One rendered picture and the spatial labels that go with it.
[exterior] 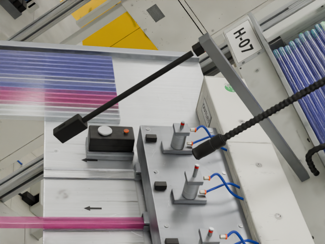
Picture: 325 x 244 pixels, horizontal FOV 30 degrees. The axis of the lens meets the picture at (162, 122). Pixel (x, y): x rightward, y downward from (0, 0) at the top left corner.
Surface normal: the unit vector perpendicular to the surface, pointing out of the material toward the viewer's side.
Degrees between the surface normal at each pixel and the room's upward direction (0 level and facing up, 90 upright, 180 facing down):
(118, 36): 90
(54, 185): 48
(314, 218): 90
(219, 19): 90
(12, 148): 90
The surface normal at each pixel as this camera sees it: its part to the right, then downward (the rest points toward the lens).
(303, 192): -0.54, -0.60
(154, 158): 0.16, -0.78
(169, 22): 0.15, 0.63
